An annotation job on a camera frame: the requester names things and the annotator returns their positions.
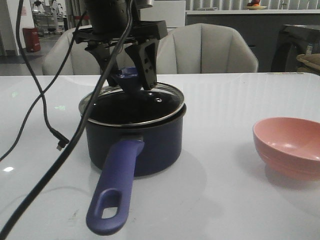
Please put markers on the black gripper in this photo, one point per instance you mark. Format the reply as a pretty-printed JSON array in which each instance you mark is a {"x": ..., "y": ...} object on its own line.
[{"x": 100, "y": 37}]

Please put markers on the glass lid with blue knob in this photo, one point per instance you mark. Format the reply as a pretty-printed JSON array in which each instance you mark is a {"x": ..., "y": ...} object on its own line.
[{"x": 130, "y": 105}]

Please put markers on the pink bowl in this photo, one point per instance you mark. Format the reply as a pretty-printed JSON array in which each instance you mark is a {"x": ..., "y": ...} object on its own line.
[{"x": 290, "y": 146}]

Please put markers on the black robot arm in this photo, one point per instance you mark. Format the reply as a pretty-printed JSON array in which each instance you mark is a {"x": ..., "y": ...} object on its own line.
[{"x": 114, "y": 10}]

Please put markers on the left grey chair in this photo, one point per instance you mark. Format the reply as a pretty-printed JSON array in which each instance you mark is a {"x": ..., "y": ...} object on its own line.
[{"x": 79, "y": 61}]

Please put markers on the grey chair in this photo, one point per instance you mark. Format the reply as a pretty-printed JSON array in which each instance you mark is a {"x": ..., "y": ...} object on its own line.
[
  {"x": 203, "y": 48},
  {"x": 79, "y": 61}
]

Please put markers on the white cabinet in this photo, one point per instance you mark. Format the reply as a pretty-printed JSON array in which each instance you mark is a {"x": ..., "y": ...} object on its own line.
[{"x": 173, "y": 12}]

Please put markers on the right grey chair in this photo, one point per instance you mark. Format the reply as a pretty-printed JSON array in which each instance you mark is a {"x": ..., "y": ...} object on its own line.
[{"x": 203, "y": 48}]

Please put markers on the red bin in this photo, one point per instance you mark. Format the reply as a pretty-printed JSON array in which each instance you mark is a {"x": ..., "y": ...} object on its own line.
[{"x": 31, "y": 39}]

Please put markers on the dark blue saucepan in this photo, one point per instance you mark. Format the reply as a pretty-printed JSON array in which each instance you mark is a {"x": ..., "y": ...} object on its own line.
[{"x": 122, "y": 154}]

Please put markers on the fruit plate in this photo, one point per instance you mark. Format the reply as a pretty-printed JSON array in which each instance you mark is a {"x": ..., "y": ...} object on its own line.
[{"x": 255, "y": 5}]

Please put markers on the grey sideboard counter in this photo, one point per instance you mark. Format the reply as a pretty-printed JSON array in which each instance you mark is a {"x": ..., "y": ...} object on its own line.
[{"x": 259, "y": 28}]

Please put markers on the beige cushion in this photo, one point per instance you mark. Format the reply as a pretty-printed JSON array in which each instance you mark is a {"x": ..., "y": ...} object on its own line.
[{"x": 309, "y": 63}]

